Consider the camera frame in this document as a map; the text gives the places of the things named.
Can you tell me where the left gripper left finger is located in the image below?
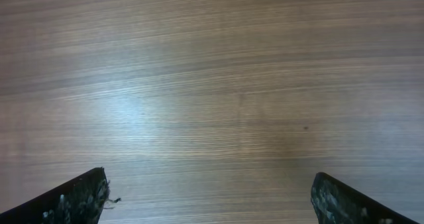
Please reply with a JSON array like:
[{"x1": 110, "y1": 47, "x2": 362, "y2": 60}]
[{"x1": 1, "y1": 167, "x2": 121, "y2": 224}]

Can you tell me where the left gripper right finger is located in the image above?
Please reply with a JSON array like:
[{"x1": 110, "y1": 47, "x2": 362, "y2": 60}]
[{"x1": 311, "y1": 172, "x2": 418, "y2": 224}]

